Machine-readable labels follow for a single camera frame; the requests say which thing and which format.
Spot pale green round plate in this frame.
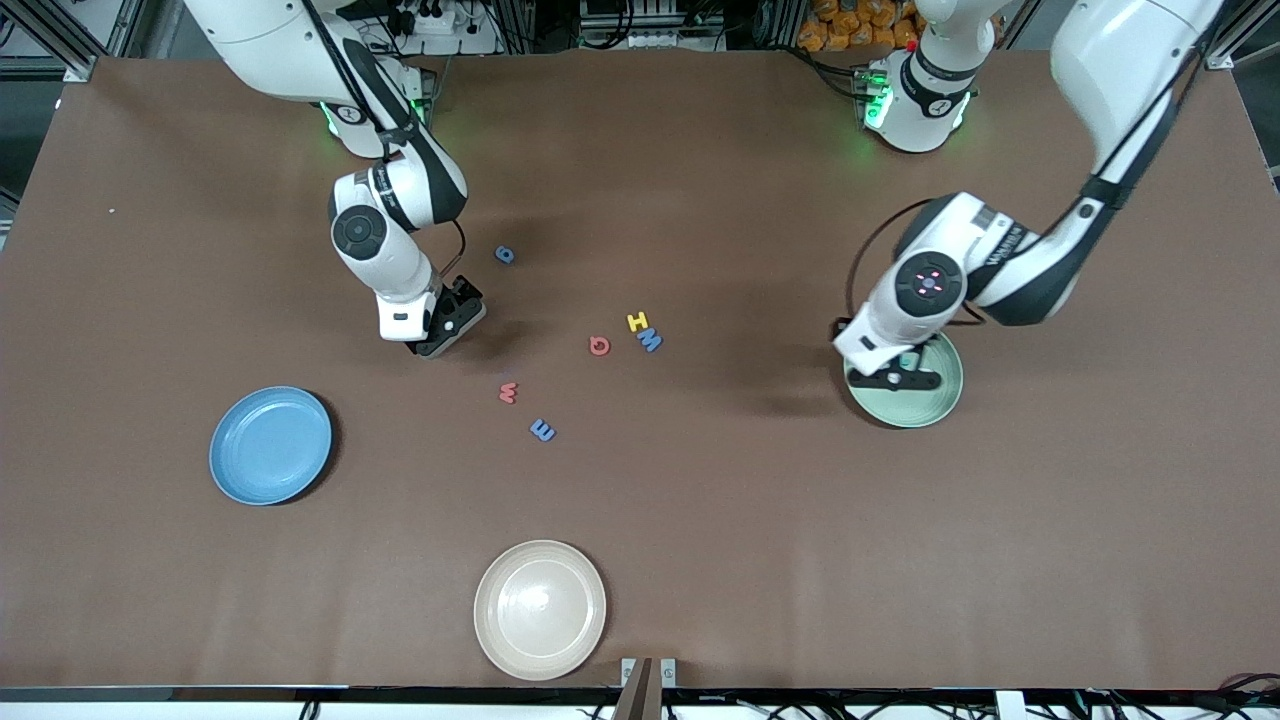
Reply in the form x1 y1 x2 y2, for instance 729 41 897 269
845 330 964 429

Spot blue round plate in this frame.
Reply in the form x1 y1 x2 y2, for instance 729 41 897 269
209 386 333 506

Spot white power strip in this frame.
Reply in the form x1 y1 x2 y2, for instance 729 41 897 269
385 0 501 56

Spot pile of orange objects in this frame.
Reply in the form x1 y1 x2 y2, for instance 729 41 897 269
798 0 926 53

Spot beige round plate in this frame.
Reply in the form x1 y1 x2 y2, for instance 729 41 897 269
474 540 607 682

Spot grey control box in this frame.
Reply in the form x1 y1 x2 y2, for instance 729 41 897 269
578 0 726 51

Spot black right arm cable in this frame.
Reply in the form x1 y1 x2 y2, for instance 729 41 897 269
440 218 469 286

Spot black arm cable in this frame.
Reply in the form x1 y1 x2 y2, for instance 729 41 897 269
846 195 991 331
440 218 469 286

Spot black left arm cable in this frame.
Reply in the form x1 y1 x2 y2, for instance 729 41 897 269
846 195 991 331

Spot metal table edge bracket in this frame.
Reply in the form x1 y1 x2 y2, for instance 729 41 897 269
612 657 678 720

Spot aluminium frame post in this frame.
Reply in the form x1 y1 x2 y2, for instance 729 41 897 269
1203 0 1280 71
0 0 98 83

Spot bundle of black cables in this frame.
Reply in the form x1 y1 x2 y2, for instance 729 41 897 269
1080 675 1280 720

